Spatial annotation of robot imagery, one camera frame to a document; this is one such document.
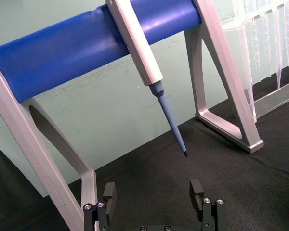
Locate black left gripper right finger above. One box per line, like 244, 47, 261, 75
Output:
189, 178, 226, 231

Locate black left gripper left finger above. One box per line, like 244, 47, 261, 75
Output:
83, 182, 117, 231

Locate black table cloth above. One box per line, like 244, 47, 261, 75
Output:
0, 95, 289, 231

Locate grey stand with blue bar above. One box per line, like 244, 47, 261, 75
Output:
0, 0, 264, 231

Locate grey pipette with blue shaft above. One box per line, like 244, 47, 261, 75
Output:
105, 0, 189, 158

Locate clear acrylic tip rack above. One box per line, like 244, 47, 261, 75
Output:
211, 0, 289, 124

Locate pale green wall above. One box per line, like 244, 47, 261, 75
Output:
0, 0, 289, 201

